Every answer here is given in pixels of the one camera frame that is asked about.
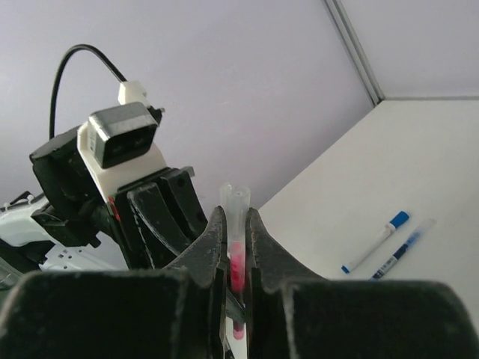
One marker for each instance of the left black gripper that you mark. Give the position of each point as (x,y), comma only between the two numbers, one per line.
(149,209)

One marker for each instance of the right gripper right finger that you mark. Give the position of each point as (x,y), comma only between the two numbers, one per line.
(293,312)

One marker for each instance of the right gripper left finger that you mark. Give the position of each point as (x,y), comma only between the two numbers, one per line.
(174,312)

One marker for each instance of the red gel pen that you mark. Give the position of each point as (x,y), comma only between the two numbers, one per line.
(237,261)

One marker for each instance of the blue white marker pen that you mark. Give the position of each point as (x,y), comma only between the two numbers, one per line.
(389,228)

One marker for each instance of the blue gel pen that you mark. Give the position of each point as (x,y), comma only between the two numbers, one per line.
(415,235)

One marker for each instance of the clear cap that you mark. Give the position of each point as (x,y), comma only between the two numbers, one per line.
(235,201)

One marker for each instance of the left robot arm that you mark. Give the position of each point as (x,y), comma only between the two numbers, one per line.
(26,246)

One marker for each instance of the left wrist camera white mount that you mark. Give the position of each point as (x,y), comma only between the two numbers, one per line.
(116,144)

